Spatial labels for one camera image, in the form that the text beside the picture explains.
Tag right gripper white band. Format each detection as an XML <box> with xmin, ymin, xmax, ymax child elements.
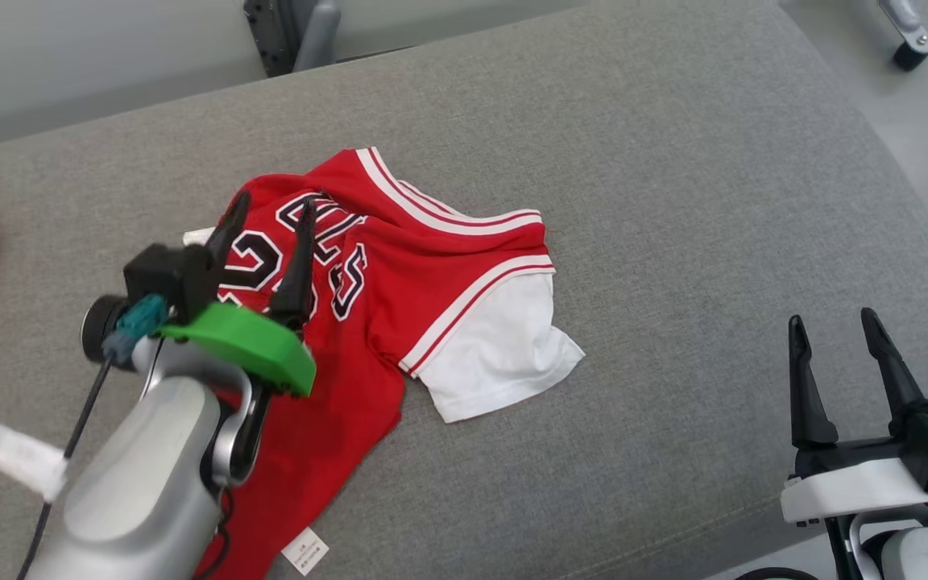
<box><xmin>781</xmin><ymin>307</ymin><xmax>928</xmax><ymax>526</ymax></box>

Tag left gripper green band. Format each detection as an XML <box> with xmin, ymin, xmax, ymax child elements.
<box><xmin>159</xmin><ymin>191</ymin><xmax>319</xmax><ymax>398</ymax></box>

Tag red basketball jersey white sleeves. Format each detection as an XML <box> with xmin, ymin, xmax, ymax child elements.
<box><xmin>182</xmin><ymin>147</ymin><xmax>586</xmax><ymax>580</ymax></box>

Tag grey rounded support tube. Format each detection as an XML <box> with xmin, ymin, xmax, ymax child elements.
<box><xmin>293</xmin><ymin>0</ymin><xmax>342</xmax><ymax>73</ymax></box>

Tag grey stand leg with caster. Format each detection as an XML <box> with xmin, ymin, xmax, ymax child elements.
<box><xmin>875</xmin><ymin>0</ymin><xmax>928</xmax><ymax>72</ymax></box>

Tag teal camera cable connector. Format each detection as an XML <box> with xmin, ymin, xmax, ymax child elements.
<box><xmin>103</xmin><ymin>294</ymin><xmax>171</xmax><ymax>359</ymax></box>

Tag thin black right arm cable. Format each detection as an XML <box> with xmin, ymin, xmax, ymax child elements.
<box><xmin>734</xmin><ymin>566</ymin><xmax>821</xmax><ymax>580</ymax></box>

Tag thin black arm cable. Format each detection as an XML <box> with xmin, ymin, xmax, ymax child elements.
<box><xmin>734</xmin><ymin>566</ymin><xmax>821</xmax><ymax>580</ymax></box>
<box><xmin>17</xmin><ymin>354</ymin><xmax>114</xmax><ymax>580</ymax></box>

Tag dark grey hinge bracket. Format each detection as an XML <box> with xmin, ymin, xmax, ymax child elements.
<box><xmin>243</xmin><ymin>0</ymin><xmax>300</xmax><ymax>78</ymax></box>

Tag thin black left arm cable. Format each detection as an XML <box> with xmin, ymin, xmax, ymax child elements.
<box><xmin>17</xmin><ymin>354</ymin><xmax>114</xmax><ymax>580</ymax></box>

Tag white fabric cable sleeve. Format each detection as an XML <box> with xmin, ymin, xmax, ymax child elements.
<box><xmin>0</xmin><ymin>408</ymin><xmax>68</xmax><ymax>503</ymax></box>

